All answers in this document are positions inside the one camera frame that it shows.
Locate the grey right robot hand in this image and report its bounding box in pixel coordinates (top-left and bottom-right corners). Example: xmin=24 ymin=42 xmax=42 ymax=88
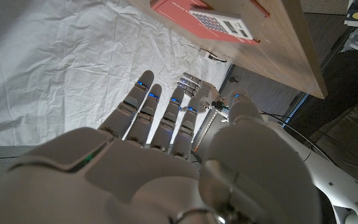
xmin=0 ymin=69 xmax=323 ymax=224

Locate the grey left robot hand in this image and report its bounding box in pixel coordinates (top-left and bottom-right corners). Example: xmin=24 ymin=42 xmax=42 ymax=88
xmin=177 ymin=72 xmax=222 ymax=113

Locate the white pocket calculator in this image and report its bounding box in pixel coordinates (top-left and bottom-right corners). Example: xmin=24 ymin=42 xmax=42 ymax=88
xmin=188 ymin=7 xmax=255 ymax=41

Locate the red book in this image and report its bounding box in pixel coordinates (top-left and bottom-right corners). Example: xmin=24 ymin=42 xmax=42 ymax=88
xmin=149 ymin=0 xmax=271 ymax=46

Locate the white power strip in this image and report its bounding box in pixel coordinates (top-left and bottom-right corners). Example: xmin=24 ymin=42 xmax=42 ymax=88
xmin=198 ymin=47 xmax=213 ymax=60

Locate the white crumpled backdrop sheet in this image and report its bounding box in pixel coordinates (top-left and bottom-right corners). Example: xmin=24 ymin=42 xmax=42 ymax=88
xmin=0 ymin=0 xmax=233 ymax=147

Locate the olive trouser leg of person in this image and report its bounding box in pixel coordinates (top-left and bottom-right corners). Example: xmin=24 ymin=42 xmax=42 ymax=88
xmin=306 ymin=93 xmax=358 ymax=190

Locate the black power strip cord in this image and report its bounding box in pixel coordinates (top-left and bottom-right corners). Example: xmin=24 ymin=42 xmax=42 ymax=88
xmin=208 ymin=53 xmax=229 ymax=63

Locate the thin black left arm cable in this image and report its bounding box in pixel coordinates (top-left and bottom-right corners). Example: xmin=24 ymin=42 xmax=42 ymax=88
xmin=259 ymin=111 xmax=338 ymax=164

